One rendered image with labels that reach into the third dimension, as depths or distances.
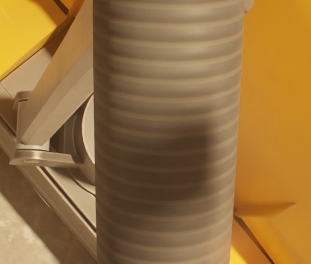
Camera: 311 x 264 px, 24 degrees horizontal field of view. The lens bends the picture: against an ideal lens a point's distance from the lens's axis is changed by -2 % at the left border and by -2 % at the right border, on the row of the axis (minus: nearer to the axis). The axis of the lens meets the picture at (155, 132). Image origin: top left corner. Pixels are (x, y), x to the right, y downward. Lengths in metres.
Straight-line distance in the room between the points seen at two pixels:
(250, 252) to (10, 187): 0.53
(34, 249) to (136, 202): 1.34
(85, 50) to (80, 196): 0.70
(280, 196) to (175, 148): 0.87
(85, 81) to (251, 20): 0.29
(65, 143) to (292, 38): 0.46
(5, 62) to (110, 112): 1.03
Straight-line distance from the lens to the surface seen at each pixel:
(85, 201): 1.23
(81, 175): 1.22
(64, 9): 1.29
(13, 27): 1.18
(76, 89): 0.66
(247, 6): 0.21
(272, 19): 0.83
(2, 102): 1.23
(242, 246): 1.20
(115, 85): 0.16
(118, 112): 0.16
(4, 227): 1.50
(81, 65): 0.58
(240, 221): 1.32
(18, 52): 1.18
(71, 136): 1.16
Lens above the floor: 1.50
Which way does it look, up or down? 74 degrees down
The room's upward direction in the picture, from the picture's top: 64 degrees clockwise
